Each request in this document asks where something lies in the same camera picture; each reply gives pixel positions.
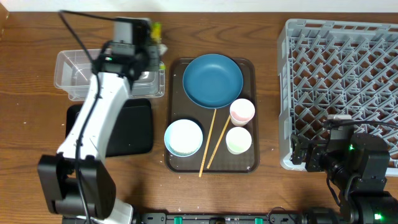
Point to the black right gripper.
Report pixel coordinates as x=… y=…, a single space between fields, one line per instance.
x=300 y=147

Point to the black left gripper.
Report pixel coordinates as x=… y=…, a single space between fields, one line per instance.
x=150 y=55

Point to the green yellow snack wrapper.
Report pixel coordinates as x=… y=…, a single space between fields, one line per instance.
x=156 y=31

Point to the white green cup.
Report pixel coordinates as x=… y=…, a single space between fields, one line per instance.
x=238 y=140

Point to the pink cup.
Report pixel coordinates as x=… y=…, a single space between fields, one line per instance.
x=241 y=112

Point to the wooden chopstick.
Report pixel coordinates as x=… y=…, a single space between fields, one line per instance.
x=207 y=143
x=219 y=142

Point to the blue plate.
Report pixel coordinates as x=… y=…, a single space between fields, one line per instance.
x=212 y=81

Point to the white tissue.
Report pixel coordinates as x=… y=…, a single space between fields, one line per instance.
x=162 y=49

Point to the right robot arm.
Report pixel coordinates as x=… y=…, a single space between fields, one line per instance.
x=356 y=163

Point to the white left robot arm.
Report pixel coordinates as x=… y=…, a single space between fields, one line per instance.
x=75 y=181

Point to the clear plastic waste bin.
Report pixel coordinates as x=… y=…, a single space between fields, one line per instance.
x=73 y=72

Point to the grey dishwasher rack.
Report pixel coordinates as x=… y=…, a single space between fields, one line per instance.
x=337 y=67

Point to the black plastic tray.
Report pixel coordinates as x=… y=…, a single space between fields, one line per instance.
x=124 y=132

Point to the light blue small bowl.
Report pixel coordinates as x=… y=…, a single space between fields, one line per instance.
x=183 y=138

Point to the brown serving tray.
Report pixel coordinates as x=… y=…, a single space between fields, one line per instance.
x=181 y=107

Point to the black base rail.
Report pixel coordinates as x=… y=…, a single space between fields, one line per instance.
x=179 y=218

